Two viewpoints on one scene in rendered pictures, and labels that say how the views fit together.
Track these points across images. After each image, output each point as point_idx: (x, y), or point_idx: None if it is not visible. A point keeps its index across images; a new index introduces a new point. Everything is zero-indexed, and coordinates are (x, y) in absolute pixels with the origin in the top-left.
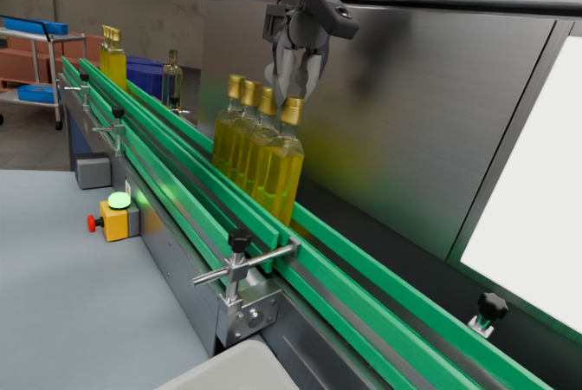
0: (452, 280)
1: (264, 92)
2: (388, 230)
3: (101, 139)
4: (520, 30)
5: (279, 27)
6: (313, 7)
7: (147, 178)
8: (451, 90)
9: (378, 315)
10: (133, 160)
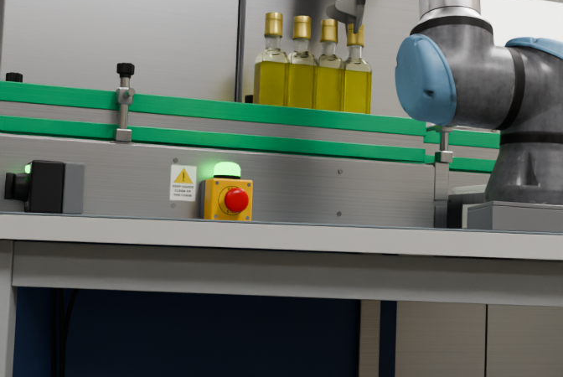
0: None
1: (334, 23)
2: None
3: (2, 146)
4: None
5: None
6: None
7: (234, 138)
8: (415, 18)
9: (484, 134)
10: (173, 134)
